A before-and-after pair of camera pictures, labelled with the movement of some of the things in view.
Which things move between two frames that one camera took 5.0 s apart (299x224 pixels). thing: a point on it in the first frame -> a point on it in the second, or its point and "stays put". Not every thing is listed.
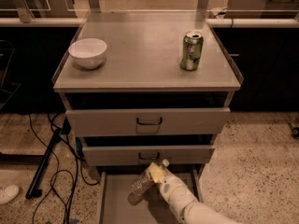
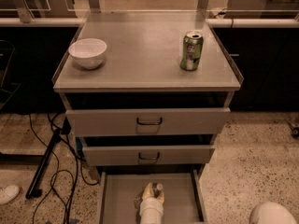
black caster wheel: x=294 y=131 stays put
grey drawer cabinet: x=141 y=87 stays put
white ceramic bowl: x=88 y=52 stays put
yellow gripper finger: x=156 y=172 -> x=149 y=192
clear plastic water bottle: x=140 y=187 -> x=156 y=188
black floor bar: x=33 y=191 stays put
